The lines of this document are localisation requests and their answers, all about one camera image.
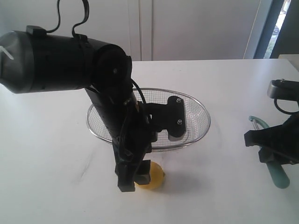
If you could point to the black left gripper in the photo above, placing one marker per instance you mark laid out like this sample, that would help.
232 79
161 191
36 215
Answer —
130 146

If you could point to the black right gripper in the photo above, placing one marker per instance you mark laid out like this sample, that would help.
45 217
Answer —
282 140

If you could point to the yellow lemon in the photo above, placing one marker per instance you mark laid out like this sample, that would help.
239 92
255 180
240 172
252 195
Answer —
157 176

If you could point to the teal handled peeler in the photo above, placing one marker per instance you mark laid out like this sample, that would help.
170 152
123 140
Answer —
278 175

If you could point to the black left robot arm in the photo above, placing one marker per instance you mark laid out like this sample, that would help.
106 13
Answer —
34 61

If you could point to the white cabinet doors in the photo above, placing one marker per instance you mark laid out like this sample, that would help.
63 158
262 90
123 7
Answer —
174 29

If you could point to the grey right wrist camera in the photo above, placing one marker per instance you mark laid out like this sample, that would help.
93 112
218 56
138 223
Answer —
281 89

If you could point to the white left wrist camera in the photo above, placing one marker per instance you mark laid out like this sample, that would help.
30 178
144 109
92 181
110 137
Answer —
170 117

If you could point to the oval steel wire mesh basket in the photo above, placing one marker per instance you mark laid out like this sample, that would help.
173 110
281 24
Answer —
197 118

